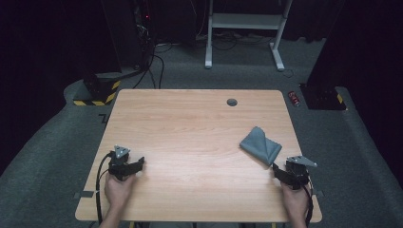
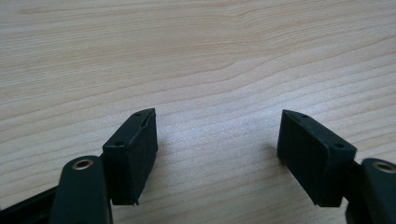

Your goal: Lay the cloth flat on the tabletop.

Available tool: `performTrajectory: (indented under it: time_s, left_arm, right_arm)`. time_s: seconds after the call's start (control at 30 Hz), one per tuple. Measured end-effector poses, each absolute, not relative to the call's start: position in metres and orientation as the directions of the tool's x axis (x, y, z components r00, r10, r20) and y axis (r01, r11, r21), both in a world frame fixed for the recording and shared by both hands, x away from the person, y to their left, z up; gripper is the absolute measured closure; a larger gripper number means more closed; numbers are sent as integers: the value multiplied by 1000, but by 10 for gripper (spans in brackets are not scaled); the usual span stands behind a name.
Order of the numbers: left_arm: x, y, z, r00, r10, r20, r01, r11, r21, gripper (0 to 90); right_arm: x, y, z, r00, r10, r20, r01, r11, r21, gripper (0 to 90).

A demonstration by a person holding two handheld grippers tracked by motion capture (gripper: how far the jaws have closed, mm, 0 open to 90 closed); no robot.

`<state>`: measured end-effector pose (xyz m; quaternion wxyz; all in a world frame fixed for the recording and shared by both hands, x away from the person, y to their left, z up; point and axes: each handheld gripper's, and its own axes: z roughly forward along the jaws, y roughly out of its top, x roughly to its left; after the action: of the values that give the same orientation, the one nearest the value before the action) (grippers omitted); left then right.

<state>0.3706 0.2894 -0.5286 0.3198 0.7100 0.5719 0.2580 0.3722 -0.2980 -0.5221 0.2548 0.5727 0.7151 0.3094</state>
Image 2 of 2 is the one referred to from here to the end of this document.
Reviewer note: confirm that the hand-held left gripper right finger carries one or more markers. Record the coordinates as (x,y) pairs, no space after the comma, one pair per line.
(314,161)

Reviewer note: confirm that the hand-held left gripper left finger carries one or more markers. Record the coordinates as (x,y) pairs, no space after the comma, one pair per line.
(130,161)

